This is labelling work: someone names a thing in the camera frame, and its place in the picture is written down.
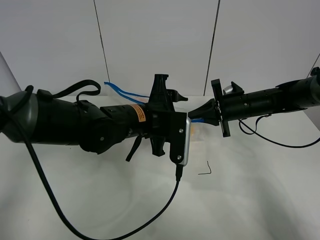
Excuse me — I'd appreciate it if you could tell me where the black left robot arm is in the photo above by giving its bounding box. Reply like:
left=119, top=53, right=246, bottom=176
left=0, top=74, right=191, bottom=166

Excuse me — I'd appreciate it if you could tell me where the yellow pear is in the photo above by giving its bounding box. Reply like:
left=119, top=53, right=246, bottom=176
left=190, top=124, right=201, bottom=142

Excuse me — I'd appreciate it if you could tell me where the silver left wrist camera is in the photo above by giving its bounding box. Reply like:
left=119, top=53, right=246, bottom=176
left=179, top=117, right=192, bottom=167

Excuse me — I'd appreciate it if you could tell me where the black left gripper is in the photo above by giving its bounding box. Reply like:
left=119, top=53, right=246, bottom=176
left=146, top=74, right=188, bottom=164

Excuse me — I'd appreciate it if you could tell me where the black left camera cable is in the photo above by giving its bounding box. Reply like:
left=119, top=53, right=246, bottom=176
left=4, top=84, right=185, bottom=240

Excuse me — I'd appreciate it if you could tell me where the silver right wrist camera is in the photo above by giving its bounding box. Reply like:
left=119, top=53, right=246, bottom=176
left=223, top=85, right=234, bottom=95

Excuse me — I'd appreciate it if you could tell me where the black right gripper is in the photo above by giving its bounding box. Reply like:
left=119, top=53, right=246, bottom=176
left=188, top=79, right=244, bottom=138

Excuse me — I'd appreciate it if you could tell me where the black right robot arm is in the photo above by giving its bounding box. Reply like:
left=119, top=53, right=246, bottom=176
left=188, top=67, right=320, bottom=137

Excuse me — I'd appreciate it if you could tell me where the clear zip file bag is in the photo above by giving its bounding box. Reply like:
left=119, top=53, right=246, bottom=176
left=103, top=81, right=205, bottom=177

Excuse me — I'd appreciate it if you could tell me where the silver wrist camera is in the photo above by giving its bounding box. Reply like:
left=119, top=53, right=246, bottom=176
left=179, top=117, right=192, bottom=167
left=223, top=85, right=234, bottom=95

